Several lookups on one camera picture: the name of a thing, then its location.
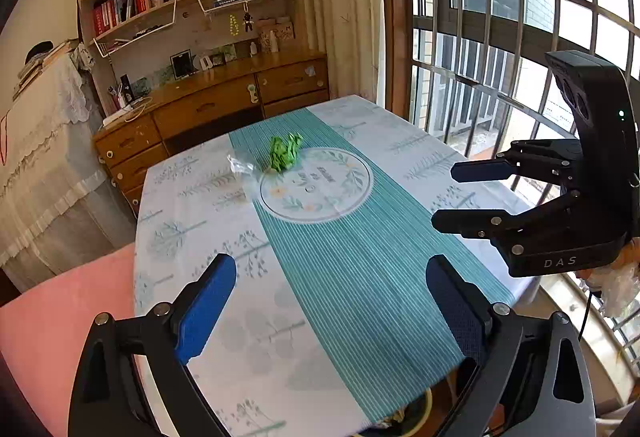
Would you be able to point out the green wrapper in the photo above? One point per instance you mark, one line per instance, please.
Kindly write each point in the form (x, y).
(285, 152)

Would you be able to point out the patterned storage box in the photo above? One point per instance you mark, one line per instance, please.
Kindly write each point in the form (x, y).
(275, 34)

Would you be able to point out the blue bin with cream rim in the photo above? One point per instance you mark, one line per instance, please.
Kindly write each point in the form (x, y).
(427, 409)

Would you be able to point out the black rectangular device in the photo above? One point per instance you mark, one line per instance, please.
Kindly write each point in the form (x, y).
(126, 87)

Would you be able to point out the black hat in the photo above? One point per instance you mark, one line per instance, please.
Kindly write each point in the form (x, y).
(39, 49)

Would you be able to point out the yellow bead ornament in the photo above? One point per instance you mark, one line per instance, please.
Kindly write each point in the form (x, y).
(234, 24)

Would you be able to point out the tree print striped tablecloth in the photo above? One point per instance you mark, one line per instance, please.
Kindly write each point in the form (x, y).
(350, 267)

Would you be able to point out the pen holder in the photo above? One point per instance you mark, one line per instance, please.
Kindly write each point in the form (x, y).
(116, 98)

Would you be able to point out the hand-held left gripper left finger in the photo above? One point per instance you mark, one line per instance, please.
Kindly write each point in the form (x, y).
(207, 307)

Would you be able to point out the dark doll ornament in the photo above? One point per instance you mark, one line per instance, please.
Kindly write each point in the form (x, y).
(248, 21)

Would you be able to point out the row of red books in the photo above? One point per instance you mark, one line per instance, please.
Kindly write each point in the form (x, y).
(117, 12)

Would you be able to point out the white power strip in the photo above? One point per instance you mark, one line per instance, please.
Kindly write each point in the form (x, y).
(116, 118)

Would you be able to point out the clear plastic wrapper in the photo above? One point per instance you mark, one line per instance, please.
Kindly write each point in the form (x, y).
(247, 172)

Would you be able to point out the small white bottle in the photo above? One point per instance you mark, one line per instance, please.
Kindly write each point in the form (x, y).
(274, 42)

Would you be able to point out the black photo frame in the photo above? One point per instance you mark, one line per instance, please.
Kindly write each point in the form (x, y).
(182, 64)

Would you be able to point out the wooden desk with drawers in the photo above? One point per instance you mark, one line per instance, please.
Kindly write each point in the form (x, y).
(210, 107)

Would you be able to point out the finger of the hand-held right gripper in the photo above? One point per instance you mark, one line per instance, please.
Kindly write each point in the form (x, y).
(480, 170)
(470, 221)

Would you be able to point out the stack of books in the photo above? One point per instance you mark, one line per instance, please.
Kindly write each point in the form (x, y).
(45, 64)

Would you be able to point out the lace-covered piano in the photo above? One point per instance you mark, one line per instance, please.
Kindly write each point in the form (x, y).
(50, 167)

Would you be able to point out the window with metal grille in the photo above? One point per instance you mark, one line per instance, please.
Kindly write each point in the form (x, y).
(480, 17)

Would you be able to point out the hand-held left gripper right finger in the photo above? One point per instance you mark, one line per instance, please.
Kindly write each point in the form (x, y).
(457, 312)

